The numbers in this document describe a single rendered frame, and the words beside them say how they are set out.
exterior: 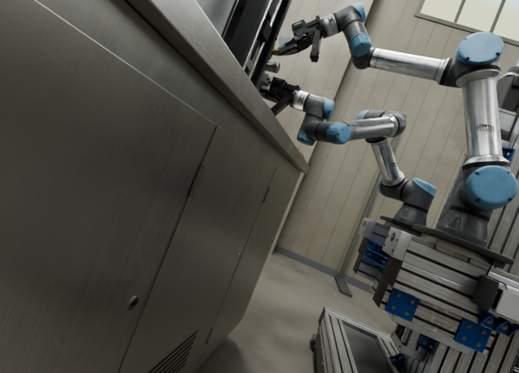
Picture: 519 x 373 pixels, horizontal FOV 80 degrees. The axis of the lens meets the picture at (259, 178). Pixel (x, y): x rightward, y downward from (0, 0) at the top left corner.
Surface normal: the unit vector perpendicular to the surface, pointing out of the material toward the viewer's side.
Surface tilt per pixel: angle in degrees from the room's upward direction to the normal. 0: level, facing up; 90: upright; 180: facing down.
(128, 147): 90
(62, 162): 90
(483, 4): 90
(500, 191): 97
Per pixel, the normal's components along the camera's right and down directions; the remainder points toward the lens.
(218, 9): -0.25, -0.10
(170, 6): 0.89, 0.36
